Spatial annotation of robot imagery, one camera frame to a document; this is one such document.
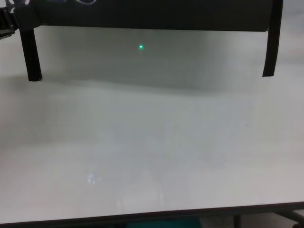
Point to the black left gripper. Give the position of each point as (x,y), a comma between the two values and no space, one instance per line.
(7,21)

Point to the black robot print poster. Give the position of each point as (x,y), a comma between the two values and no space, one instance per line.
(154,14)

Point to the dark metal table leg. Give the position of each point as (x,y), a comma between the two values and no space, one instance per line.
(237,222)

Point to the grey diagonal table bar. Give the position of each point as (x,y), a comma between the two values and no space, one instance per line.
(289,216)

